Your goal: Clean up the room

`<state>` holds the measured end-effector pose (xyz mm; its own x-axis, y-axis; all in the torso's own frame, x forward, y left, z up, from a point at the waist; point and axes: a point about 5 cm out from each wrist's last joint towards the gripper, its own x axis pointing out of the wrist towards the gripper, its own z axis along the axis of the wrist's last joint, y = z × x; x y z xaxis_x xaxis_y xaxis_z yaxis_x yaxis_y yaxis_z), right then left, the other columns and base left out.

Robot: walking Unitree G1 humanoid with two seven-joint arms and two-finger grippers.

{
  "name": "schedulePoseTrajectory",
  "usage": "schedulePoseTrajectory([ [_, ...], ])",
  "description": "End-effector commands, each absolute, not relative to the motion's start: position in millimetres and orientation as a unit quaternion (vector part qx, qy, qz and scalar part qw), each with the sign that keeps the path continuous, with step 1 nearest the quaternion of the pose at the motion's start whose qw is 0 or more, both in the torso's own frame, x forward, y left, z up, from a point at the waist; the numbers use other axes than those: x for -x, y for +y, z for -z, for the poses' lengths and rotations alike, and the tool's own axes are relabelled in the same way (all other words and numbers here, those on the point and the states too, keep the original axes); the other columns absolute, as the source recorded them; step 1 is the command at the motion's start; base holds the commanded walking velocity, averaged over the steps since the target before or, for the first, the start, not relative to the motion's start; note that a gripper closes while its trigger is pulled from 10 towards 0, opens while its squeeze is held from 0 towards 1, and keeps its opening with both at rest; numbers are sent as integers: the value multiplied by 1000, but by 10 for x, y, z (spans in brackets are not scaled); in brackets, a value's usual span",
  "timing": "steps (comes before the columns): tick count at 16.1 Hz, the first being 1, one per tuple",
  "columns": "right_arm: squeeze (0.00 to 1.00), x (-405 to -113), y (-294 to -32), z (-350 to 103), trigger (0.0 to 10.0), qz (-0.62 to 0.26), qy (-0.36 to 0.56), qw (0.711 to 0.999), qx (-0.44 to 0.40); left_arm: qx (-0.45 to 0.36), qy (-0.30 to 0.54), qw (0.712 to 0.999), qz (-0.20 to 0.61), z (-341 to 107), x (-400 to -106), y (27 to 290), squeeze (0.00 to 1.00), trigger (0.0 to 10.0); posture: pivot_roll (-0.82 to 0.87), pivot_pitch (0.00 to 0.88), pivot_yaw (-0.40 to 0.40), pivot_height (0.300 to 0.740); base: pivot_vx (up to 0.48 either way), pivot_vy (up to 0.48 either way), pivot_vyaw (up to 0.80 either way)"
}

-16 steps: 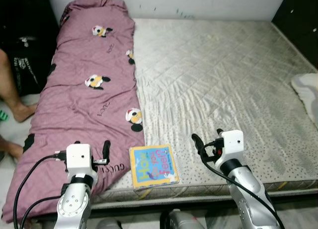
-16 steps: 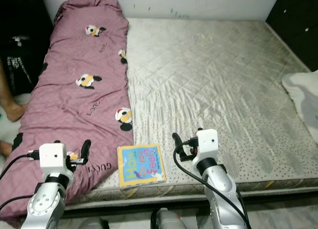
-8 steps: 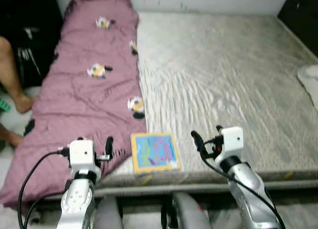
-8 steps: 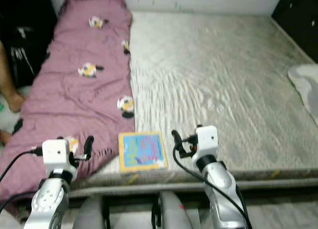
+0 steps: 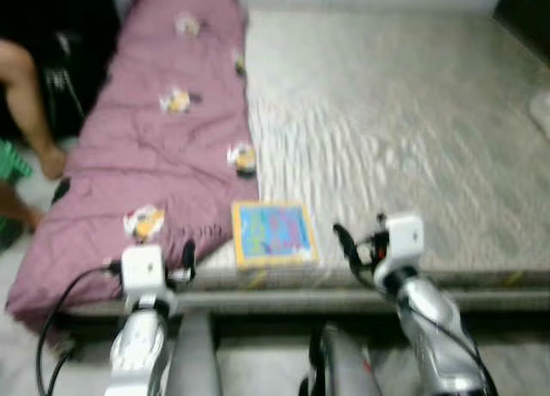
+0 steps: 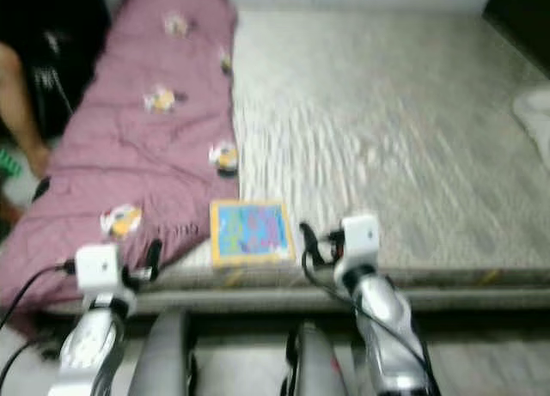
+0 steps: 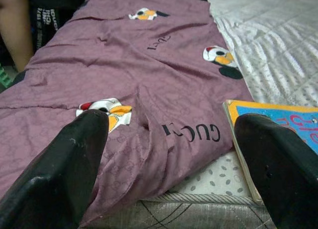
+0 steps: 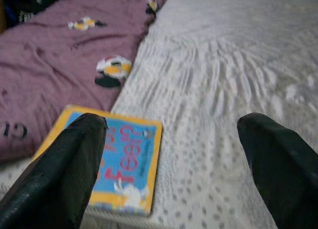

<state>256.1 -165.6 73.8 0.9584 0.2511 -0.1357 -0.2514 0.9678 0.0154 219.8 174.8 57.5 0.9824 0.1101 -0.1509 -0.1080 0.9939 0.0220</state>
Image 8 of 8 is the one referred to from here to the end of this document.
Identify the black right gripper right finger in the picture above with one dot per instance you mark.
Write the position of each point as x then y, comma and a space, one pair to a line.
288, 179

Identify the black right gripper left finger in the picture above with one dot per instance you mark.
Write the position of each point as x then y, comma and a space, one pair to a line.
54, 179

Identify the white patterned mattress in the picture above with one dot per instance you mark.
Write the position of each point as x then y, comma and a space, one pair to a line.
211, 77

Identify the mauve penguin print blanket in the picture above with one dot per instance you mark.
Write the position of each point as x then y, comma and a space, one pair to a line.
49, 60

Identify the yellow blue picture book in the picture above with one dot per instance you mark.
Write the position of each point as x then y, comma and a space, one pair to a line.
129, 152

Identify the black bag white print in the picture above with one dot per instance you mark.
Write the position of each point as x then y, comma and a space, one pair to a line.
20, 5

